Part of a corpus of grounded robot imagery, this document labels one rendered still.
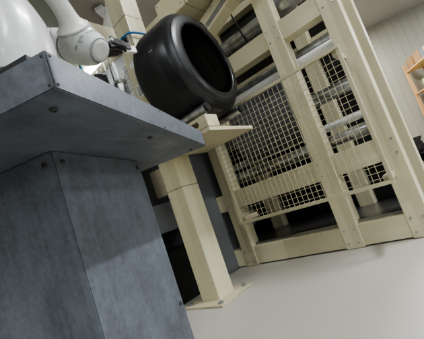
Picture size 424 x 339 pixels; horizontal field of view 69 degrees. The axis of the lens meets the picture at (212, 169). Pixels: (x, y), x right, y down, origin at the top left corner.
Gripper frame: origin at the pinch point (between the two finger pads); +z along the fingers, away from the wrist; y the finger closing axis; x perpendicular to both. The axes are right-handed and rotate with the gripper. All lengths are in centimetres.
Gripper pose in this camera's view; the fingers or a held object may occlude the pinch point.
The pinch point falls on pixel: (128, 49)
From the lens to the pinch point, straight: 148.2
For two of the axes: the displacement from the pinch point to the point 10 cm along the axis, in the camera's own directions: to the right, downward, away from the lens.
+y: -7.2, 3.2, 6.2
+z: 5.6, -2.5, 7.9
